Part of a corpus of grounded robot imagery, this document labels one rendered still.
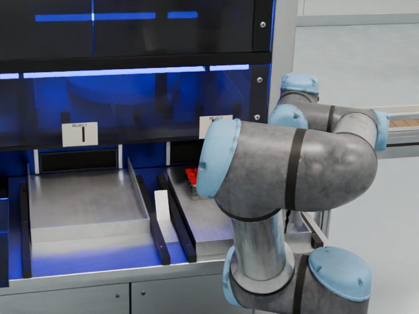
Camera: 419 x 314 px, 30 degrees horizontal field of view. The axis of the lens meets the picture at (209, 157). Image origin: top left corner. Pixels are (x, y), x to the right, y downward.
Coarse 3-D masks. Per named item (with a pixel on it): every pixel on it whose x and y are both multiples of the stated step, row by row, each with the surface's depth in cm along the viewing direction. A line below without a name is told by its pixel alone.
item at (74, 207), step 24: (48, 192) 192; (72, 192) 192; (96, 192) 193; (120, 192) 193; (48, 216) 181; (72, 216) 181; (96, 216) 181; (120, 216) 182; (144, 216) 180; (48, 240) 171
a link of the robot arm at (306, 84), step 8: (296, 72) 157; (288, 80) 153; (296, 80) 152; (304, 80) 152; (312, 80) 153; (280, 88) 156; (288, 88) 153; (296, 88) 152; (304, 88) 152; (312, 88) 153; (280, 96) 156; (312, 96) 154
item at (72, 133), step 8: (64, 128) 188; (72, 128) 189; (80, 128) 189; (88, 128) 190; (96, 128) 190; (64, 136) 189; (72, 136) 190; (80, 136) 190; (88, 136) 191; (96, 136) 191; (64, 144) 190; (72, 144) 191; (80, 144) 191; (88, 144) 192; (96, 144) 192
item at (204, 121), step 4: (212, 116) 196; (216, 116) 196; (220, 116) 197; (224, 116) 197; (228, 116) 197; (232, 116) 197; (200, 120) 196; (204, 120) 196; (208, 120) 196; (200, 124) 196; (204, 124) 197; (208, 124) 197; (200, 128) 197; (204, 128) 197; (200, 132) 197; (204, 132) 197; (200, 136) 198; (204, 136) 198
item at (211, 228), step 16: (176, 192) 187; (192, 208) 187; (208, 208) 187; (192, 224) 180; (208, 224) 180; (224, 224) 180; (304, 224) 175; (192, 240) 170; (208, 240) 167; (224, 240) 167; (288, 240) 171; (304, 240) 172
